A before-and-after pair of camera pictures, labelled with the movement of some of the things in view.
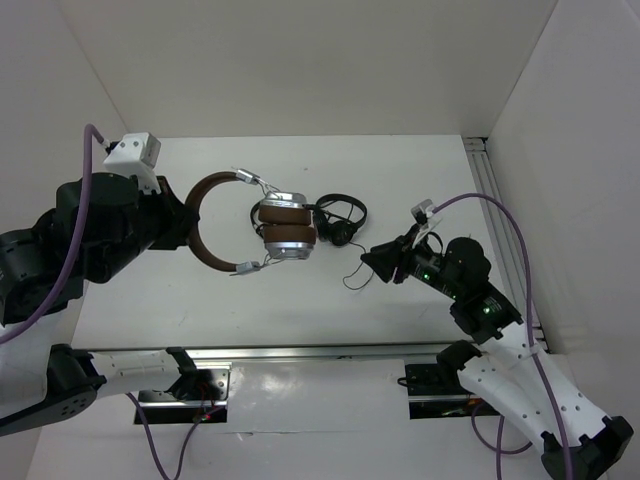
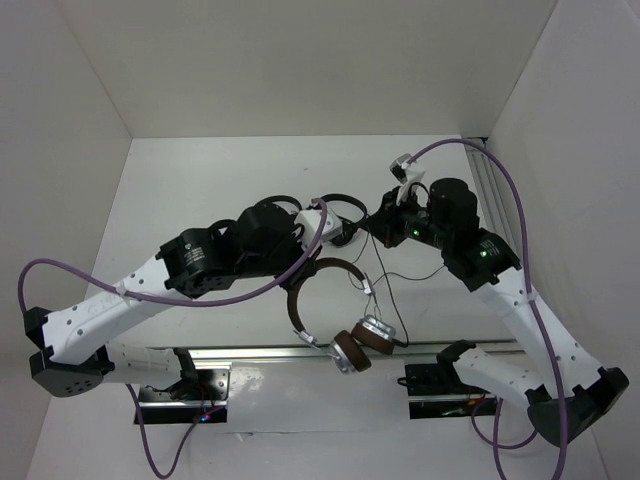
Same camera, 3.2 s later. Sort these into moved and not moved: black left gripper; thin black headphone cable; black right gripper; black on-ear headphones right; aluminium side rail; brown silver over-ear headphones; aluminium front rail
Moved: black left gripper; black right gripper; brown silver over-ear headphones; thin black headphone cable
Not moved: aluminium side rail; aluminium front rail; black on-ear headphones right
